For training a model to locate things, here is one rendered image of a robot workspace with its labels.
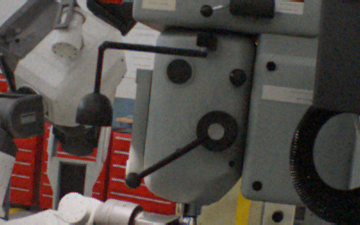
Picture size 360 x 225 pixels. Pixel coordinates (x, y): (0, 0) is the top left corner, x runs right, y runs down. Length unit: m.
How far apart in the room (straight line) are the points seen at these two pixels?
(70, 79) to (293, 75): 0.60
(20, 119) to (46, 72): 0.14
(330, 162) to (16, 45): 0.84
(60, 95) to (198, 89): 0.46
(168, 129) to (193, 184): 0.11
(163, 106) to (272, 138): 0.20
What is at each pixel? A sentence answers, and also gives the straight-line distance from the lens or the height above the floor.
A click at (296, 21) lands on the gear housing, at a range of 1.02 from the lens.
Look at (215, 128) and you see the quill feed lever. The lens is 1.00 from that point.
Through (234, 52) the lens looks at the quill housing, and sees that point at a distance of 1.04.
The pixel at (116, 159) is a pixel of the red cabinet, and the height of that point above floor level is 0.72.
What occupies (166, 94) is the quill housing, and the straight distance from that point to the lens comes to 1.06.
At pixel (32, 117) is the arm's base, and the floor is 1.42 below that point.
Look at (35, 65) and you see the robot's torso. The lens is 1.45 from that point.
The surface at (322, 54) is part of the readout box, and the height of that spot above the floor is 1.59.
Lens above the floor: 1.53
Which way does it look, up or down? 3 degrees down
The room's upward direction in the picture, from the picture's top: 6 degrees clockwise
